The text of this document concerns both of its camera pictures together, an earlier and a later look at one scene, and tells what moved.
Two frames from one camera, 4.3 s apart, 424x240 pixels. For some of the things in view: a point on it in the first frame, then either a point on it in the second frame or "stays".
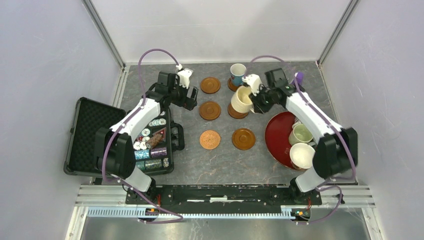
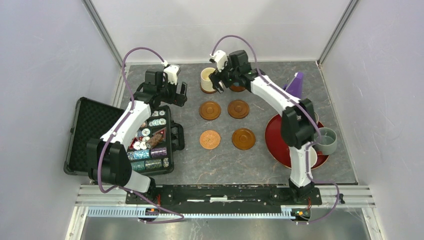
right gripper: [258, 107] to [218, 75]
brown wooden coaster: [243, 139] stays
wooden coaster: [210, 139] stays
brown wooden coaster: [232, 87] stays
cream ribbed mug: [241, 101] to [206, 83]
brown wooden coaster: [210, 110] stays
